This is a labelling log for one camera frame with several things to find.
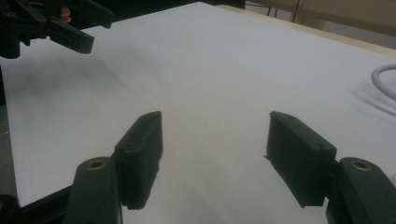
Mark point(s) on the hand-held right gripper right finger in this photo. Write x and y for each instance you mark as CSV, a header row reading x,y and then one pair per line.
x,y
299,158

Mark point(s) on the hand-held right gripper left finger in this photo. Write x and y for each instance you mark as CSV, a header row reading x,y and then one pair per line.
x,y
140,161

